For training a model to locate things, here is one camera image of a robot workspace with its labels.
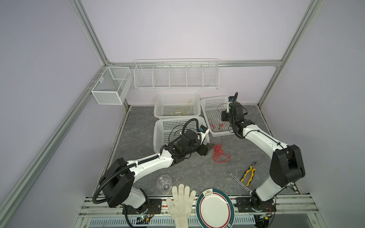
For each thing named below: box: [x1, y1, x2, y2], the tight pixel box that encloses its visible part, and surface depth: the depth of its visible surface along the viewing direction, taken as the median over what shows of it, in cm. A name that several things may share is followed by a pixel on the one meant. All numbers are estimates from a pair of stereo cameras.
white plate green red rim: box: [195, 188, 236, 228], surface depth 74 cm
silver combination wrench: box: [227, 170, 253, 196], surface depth 84 cm
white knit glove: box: [165, 183, 197, 228], surface depth 76 cm
